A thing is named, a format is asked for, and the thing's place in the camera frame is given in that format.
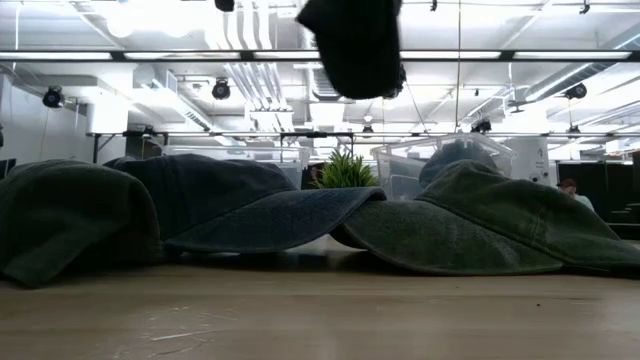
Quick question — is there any black partition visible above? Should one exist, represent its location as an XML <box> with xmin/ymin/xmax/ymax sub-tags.
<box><xmin>557</xmin><ymin>159</ymin><xmax>640</xmax><ymax>236</ymax></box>

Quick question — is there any small green potted plant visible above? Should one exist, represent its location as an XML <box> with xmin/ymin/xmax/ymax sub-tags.
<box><xmin>310</xmin><ymin>148</ymin><xmax>380</xmax><ymax>190</ymax></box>

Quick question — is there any black aluminium frame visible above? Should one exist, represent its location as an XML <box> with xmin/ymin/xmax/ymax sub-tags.
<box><xmin>0</xmin><ymin>48</ymin><xmax>640</xmax><ymax>165</ymax></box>

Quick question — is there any blue denim cap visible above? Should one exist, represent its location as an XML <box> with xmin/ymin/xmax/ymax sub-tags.
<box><xmin>295</xmin><ymin>0</ymin><xmax>407</xmax><ymax>100</ymax></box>
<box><xmin>418</xmin><ymin>140</ymin><xmax>502</xmax><ymax>189</ymax></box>
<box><xmin>102</xmin><ymin>152</ymin><xmax>388</xmax><ymax>255</ymax></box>

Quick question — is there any person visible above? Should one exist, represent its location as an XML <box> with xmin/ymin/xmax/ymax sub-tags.
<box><xmin>556</xmin><ymin>177</ymin><xmax>597</xmax><ymax>212</ymax></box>

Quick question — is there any white cylindrical appliance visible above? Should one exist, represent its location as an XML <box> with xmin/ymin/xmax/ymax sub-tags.
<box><xmin>503</xmin><ymin>135</ymin><xmax>552</xmax><ymax>187</ymax></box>

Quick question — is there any clear plastic container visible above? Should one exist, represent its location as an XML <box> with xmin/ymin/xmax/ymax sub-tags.
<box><xmin>369</xmin><ymin>131</ymin><xmax>520</xmax><ymax>202</ymax></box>
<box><xmin>159</xmin><ymin>143</ymin><xmax>312</xmax><ymax>190</ymax></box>

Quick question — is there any green denim cap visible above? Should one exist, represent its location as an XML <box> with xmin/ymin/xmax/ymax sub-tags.
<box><xmin>329</xmin><ymin>158</ymin><xmax>640</xmax><ymax>278</ymax></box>
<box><xmin>0</xmin><ymin>158</ymin><xmax>164</xmax><ymax>289</ymax></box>

